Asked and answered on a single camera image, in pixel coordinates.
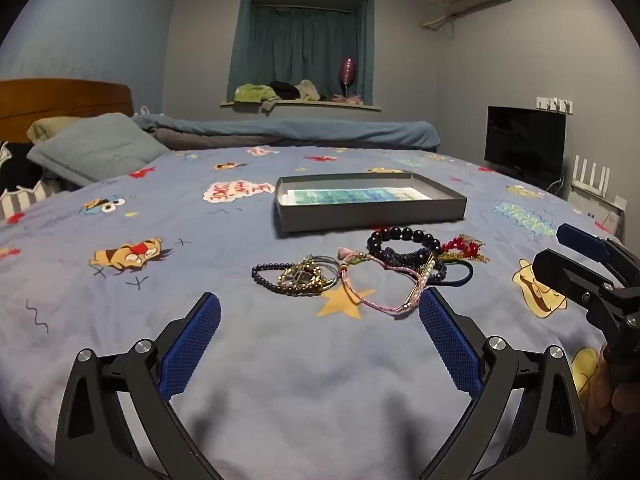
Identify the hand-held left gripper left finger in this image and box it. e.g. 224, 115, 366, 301
54, 291, 223, 480

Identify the white pearl bracelet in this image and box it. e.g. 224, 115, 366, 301
417, 255, 447, 286

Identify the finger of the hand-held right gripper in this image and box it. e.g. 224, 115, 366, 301
531, 248, 623, 313
556, 223, 640, 281

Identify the white cardboard box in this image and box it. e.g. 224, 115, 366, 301
570, 192, 626, 235

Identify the large black bead bracelet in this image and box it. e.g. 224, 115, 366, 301
366, 226, 443, 261

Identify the dark cord hair tie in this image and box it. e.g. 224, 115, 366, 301
430, 259, 474, 286

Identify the person's right hand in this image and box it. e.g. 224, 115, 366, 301
585, 355, 640, 436

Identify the grey blanket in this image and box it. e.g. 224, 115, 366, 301
150, 127, 436, 152

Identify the green cloth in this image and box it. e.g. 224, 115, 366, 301
234, 84, 281, 111

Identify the silver ring bangle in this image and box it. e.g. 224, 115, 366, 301
300, 254, 346, 291

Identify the wooden headboard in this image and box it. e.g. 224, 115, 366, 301
0, 79, 135, 143

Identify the white router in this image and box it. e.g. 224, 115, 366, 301
570, 155, 628, 211

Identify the pink string bracelet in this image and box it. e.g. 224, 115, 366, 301
338, 247, 432, 314

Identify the dark blue bead bracelet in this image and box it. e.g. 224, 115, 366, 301
380, 247, 433, 268

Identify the black white striped cushion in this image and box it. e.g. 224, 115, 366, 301
0, 141, 66, 221

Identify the red bead gold bracelet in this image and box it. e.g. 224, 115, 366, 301
440, 234, 492, 264

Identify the window sill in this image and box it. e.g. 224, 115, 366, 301
220, 99, 382, 112

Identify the beige pillow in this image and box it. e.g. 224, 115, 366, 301
26, 116, 86, 143

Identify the teal curtain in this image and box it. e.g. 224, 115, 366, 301
227, 0, 376, 106

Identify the black cloth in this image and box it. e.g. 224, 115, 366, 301
267, 81, 301, 101

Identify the pink balloon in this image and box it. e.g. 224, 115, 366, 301
339, 57, 358, 98

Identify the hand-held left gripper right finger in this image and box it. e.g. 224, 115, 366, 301
419, 287, 588, 480

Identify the grey shallow box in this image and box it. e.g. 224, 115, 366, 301
273, 172, 468, 239

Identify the blue-green printed paper sheet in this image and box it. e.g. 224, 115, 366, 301
280, 186, 432, 207

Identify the blue blanket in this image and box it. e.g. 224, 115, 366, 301
132, 112, 441, 151

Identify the small dark bead bracelet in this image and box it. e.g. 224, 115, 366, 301
251, 261, 301, 293

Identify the air conditioner pipe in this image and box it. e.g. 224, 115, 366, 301
419, 12, 456, 31

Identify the cartoon printed bedsheet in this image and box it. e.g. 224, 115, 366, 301
0, 145, 640, 480

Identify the black television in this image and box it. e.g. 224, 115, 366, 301
483, 106, 567, 191

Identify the blue-grey pillow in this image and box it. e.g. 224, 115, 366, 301
26, 112, 171, 188

